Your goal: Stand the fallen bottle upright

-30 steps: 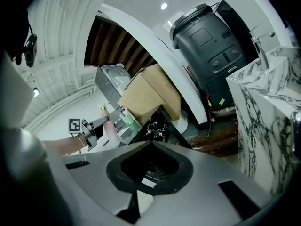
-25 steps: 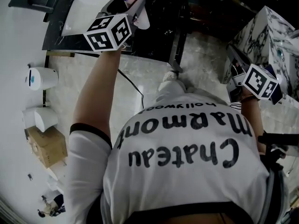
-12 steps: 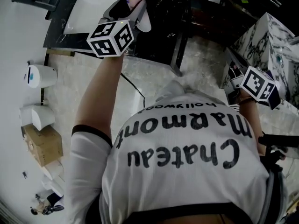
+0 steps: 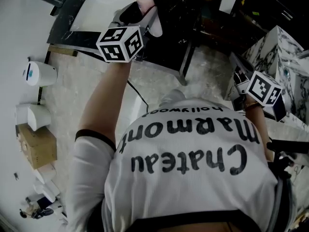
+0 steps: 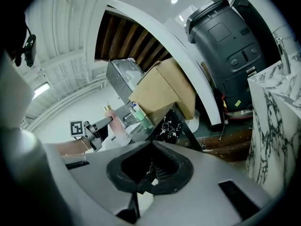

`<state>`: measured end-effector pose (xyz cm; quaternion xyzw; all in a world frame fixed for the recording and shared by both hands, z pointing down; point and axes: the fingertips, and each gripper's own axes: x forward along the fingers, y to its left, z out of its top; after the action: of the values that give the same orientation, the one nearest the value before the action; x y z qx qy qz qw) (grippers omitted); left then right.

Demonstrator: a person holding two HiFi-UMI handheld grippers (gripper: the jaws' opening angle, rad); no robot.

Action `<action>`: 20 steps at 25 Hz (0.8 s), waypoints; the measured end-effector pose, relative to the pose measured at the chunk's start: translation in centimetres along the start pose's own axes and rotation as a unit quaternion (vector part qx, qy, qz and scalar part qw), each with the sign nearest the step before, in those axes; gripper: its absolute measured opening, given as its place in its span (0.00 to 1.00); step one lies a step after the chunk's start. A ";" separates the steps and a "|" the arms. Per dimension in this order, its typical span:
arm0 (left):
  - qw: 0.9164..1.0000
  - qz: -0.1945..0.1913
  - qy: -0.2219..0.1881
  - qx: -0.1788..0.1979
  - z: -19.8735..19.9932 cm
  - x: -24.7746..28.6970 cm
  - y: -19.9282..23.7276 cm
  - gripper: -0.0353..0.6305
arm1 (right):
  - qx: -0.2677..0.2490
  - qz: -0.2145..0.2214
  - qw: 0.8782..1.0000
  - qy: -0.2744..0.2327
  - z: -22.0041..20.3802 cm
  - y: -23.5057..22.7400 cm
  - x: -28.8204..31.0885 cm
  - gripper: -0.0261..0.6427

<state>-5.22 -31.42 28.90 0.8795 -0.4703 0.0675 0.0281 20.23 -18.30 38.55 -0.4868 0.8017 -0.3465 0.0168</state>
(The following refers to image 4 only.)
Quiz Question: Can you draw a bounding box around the green-handled brush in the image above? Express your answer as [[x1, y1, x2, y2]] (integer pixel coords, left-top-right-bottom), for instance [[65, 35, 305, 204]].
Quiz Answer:
[[37, 86, 47, 105]]

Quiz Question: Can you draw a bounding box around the person's white printed shirt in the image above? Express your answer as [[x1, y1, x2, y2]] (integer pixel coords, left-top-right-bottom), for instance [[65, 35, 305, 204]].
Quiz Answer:
[[66, 100, 280, 232]]

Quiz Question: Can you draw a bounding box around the person's right forearm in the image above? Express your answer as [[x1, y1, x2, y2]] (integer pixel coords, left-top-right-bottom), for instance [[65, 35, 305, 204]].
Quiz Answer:
[[244, 105, 275, 162]]

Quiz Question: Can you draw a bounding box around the black marble vanity table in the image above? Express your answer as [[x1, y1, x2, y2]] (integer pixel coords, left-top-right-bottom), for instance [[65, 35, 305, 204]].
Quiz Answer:
[[47, 0, 203, 86]]

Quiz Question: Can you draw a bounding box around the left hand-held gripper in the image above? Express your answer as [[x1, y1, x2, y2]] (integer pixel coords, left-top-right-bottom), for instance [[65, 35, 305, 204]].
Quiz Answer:
[[96, 1, 158, 63]]

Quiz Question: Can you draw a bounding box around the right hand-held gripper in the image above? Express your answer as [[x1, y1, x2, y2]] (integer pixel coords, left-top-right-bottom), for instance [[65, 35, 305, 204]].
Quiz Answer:
[[228, 54, 283, 111]]

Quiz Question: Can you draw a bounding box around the gray shoulder strap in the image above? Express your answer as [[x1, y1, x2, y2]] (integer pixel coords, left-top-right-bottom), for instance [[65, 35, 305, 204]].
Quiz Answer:
[[275, 175, 298, 232]]

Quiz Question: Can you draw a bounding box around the person's left forearm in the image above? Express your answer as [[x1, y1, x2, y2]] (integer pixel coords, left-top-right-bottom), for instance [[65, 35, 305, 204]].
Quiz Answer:
[[78, 60, 134, 152]]

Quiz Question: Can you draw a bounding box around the white toilet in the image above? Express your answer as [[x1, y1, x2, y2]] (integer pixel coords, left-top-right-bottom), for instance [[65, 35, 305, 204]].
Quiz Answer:
[[15, 103, 52, 131]]

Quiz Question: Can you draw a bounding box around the white round trash bin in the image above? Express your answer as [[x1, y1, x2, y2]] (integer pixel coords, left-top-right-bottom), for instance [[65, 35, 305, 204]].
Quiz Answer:
[[23, 61, 58, 87]]

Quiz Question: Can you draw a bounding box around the small cardboard box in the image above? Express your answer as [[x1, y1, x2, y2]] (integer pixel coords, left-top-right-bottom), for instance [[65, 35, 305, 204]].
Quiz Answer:
[[15, 123, 57, 170]]

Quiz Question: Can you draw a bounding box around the white marble-patterned cabinet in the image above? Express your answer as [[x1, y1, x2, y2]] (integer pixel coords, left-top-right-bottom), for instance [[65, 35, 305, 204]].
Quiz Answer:
[[225, 25, 309, 131]]

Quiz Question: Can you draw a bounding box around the white pink pump bottle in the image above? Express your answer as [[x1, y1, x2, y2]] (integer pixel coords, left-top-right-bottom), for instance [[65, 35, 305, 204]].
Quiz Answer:
[[134, 0, 163, 37]]

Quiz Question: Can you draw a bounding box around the white sink basin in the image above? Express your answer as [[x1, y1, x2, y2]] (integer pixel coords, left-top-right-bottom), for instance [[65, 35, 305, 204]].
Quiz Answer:
[[69, 0, 136, 32]]

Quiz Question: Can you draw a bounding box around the black chest-mounted device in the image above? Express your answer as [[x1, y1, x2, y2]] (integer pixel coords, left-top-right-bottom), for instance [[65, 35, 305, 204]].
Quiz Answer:
[[267, 139, 309, 162]]

